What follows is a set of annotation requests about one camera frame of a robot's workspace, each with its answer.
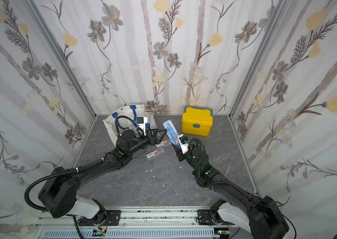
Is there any small blue clear case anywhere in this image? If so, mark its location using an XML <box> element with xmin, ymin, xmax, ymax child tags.
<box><xmin>157</xmin><ymin>140</ymin><xmax>171</xmax><ymax>148</ymax></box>

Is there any black corrugated cable conduit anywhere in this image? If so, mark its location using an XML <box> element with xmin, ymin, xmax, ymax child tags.
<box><xmin>24</xmin><ymin>167</ymin><xmax>80</xmax><ymax>212</ymax></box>

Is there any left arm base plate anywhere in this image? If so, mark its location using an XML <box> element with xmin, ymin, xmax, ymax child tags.
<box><xmin>94</xmin><ymin>210</ymin><xmax>121</xmax><ymax>226</ymax></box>

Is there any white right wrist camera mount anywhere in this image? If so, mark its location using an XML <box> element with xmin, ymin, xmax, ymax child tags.
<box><xmin>177</xmin><ymin>134</ymin><xmax>189</xmax><ymax>154</ymax></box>

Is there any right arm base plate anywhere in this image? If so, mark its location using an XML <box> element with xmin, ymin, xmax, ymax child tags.
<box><xmin>195</xmin><ymin>209</ymin><xmax>229</xmax><ymax>226</ymax></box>

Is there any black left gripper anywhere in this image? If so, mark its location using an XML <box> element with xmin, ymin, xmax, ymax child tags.
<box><xmin>127</xmin><ymin>126</ymin><xmax>167</xmax><ymax>156</ymax></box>

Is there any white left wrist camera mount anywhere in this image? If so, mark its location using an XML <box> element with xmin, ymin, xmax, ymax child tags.
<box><xmin>134</xmin><ymin>117</ymin><xmax>150</xmax><ymax>136</ymax></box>

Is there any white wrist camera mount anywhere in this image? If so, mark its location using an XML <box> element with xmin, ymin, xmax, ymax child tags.
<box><xmin>134</xmin><ymin>117</ymin><xmax>150</xmax><ymax>136</ymax></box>
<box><xmin>177</xmin><ymin>134</ymin><xmax>189</xmax><ymax>154</ymax></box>

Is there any white canvas tote bag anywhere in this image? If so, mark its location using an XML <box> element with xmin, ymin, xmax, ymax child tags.
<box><xmin>102</xmin><ymin>104</ymin><xmax>157</xmax><ymax>147</ymax></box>

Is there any blue compass case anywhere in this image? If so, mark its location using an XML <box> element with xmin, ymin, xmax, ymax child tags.
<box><xmin>163</xmin><ymin>119</ymin><xmax>180</xmax><ymax>148</ymax></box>

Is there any yellow storage box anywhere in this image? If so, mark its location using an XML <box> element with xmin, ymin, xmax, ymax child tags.
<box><xmin>181</xmin><ymin>106</ymin><xmax>213</xmax><ymax>136</ymax></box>

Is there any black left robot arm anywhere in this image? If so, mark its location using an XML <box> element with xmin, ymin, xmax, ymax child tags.
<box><xmin>38</xmin><ymin>129</ymin><xmax>167</xmax><ymax>219</ymax></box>

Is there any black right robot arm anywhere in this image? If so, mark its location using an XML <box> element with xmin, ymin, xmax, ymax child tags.
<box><xmin>172</xmin><ymin>144</ymin><xmax>289</xmax><ymax>239</ymax></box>

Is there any red label clear case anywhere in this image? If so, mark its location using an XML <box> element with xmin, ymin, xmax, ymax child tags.
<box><xmin>146</xmin><ymin>147</ymin><xmax>165</xmax><ymax>159</ymax></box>

